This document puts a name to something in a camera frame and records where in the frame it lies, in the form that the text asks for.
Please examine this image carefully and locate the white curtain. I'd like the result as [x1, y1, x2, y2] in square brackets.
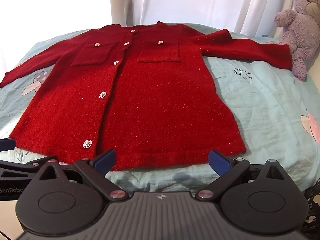
[109, 0, 278, 34]

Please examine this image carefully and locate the light blue printed bed sheet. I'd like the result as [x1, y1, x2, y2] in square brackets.
[0, 22, 320, 193]

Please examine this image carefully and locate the black printed bag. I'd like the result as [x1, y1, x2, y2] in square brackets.
[304, 177, 320, 240]

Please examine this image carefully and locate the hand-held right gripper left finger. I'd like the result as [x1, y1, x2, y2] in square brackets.
[37, 149, 130, 201]

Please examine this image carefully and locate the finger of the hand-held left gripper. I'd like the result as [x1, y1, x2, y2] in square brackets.
[0, 138, 16, 153]
[0, 157, 48, 178]

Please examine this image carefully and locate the red knit cardigan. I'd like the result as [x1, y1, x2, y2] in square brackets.
[0, 21, 297, 172]

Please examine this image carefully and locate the purple teddy bear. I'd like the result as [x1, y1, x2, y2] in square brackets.
[265, 0, 320, 82]

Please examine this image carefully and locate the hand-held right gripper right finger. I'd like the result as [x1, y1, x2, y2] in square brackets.
[195, 149, 287, 201]

